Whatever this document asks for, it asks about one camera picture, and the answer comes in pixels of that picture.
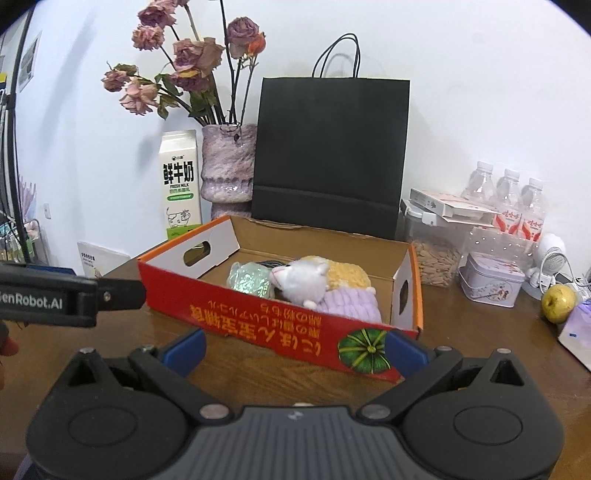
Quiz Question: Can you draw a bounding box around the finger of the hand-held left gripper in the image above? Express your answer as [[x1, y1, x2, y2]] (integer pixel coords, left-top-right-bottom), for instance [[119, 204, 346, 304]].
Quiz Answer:
[[95, 278, 147, 312], [25, 263, 79, 276]]

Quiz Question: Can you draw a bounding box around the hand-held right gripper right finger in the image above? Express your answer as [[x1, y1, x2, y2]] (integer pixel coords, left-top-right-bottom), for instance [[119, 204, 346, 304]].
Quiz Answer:
[[355, 330, 527, 422]]

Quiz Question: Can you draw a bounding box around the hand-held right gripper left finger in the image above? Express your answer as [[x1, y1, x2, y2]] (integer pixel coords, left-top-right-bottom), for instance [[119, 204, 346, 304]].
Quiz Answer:
[[62, 329, 233, 424]]

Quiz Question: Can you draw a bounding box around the purple plush cloth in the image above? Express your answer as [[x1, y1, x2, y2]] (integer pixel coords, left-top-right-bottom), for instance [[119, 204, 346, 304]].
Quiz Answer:
[[318, 288, 383, 324]]

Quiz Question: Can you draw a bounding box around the iridescent plastic bag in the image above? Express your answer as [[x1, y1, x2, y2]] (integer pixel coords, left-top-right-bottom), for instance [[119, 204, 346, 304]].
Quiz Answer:
[[228, 261, 275, 298]]

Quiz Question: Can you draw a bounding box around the red cardboard box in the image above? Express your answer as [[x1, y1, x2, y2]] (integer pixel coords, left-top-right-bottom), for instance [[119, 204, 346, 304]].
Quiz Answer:
[[137, 215, 424, 385]]

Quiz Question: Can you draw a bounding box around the white yellow plush alpaca toy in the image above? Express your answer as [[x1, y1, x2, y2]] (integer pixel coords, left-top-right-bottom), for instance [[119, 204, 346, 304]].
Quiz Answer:
[[270, 256, 377, 310]]

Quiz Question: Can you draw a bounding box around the person's left hand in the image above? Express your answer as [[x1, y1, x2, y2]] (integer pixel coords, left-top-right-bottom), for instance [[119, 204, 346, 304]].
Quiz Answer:
[[0, 323, 19, 393]]

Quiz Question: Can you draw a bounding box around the white board with sticker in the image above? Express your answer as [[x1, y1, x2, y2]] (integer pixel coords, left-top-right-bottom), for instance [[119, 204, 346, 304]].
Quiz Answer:
[[78, 241, 132, 278]]

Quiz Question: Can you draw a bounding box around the cluttered shelf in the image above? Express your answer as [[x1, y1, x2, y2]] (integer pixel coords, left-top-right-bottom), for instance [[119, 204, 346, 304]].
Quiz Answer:
[[0, 173, 47, 268]]

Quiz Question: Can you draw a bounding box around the clear seed container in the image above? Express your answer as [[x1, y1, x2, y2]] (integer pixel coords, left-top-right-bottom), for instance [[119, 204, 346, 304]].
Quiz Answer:
[[401, 199, 467, 288]]

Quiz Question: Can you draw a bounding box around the pale tin box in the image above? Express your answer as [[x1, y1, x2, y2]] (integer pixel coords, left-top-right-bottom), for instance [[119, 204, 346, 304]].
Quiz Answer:
[[458, 252, 526, 308]]

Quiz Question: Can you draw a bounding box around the white green milk carton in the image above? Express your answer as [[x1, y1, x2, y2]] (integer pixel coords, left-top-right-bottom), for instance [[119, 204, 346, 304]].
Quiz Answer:
[[158, 130, 202, 241]]

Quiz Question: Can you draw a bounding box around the white flat carton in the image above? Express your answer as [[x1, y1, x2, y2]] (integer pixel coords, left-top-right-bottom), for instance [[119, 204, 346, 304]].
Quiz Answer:
[[410, 188, 499, 225]]

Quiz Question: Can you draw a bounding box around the yellow green apple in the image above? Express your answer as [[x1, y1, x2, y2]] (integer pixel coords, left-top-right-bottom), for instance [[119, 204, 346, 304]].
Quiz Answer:
[[541, 284, 578, 324]]

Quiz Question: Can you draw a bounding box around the mottled purple vase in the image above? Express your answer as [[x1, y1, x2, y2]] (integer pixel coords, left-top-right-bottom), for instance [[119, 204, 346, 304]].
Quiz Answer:
[[201, 124, 258, 222]]

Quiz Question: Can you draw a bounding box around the small white fan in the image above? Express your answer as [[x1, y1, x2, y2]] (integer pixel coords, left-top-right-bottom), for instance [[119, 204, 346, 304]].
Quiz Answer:
[[522, 233, 570, 296]]

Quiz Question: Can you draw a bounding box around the purple tissue pack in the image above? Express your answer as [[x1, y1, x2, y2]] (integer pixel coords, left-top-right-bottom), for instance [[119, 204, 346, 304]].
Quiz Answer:
[[557, 298, 591, 365]]

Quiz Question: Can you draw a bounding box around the black light stand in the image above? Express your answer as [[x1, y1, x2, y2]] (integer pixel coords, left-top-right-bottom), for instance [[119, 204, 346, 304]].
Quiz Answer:
[[0, 0, 35, 268]]

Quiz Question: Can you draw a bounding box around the clear water bottle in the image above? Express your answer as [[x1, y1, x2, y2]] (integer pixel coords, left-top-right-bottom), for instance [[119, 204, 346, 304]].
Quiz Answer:
[[494, 168, 523, 259], [519, 177, 549, 259], [467, 161, 497, 204]]

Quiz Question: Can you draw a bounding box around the black paper bag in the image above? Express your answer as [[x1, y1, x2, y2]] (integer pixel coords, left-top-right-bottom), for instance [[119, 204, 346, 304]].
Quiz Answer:
[[252, 33, 411, 241]]

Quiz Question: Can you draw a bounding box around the dried pink roses bouquet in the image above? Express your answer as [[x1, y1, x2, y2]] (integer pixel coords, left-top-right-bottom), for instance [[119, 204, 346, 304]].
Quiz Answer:
[[102, 0, 267, 126]]

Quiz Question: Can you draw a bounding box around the white charging cable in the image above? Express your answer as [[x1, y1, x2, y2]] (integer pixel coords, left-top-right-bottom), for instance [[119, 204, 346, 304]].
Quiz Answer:
[[556, 270, 591, 296]]

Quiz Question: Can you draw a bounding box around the wall picture frame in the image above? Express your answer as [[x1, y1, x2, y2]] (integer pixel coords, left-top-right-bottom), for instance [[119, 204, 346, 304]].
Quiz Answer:
[[19, 30, 43, 90]]

